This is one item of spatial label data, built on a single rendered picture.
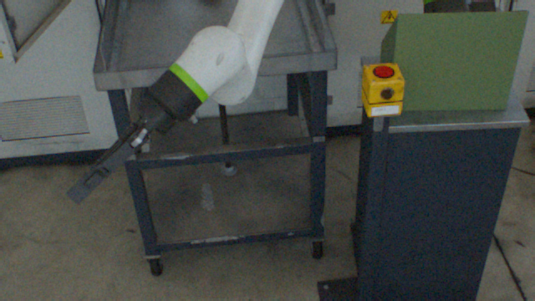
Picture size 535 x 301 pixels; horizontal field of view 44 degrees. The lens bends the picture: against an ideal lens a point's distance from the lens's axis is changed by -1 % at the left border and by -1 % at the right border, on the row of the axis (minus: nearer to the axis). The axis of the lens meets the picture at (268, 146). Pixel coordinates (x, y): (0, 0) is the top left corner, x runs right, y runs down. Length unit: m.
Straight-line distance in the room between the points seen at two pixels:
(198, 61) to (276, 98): 1.40
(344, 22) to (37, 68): 1.12
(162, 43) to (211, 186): 0.69
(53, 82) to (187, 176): 0.61
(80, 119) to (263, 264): 0.92
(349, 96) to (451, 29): 1.13
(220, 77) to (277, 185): 1.11
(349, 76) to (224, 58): 1.40
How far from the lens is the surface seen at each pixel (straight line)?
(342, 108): 2.67
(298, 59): 1.72
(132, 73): 1.72
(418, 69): 1.62
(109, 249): 2.43
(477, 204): 1.89
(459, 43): 1.60
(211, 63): 1.23
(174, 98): 1.23
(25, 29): 1.95
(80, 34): 2.45
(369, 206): 1.80
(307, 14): 1.88
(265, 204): 2.24
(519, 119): 1.72
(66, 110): 2.65
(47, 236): 2.55
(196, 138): 2.53
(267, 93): 2.60
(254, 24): 1.40
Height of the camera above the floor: 1.76
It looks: 40 degrees down
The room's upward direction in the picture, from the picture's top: 3 degrees counter-clockwise
